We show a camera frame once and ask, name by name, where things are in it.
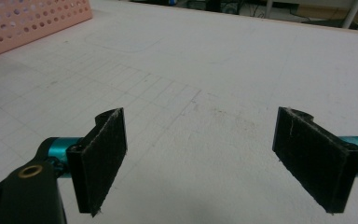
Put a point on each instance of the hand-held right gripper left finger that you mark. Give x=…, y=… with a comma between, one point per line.
x=99, y=168

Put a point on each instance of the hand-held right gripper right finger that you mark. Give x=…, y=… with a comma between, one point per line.
x=317, y=161

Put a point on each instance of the white grid mat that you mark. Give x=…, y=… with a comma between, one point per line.
x=199, y=62

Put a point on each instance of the white metal stand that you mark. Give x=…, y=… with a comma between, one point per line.
x=352, y=14

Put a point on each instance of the pink plastic basket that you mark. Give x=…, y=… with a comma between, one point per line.
x=28, y=25

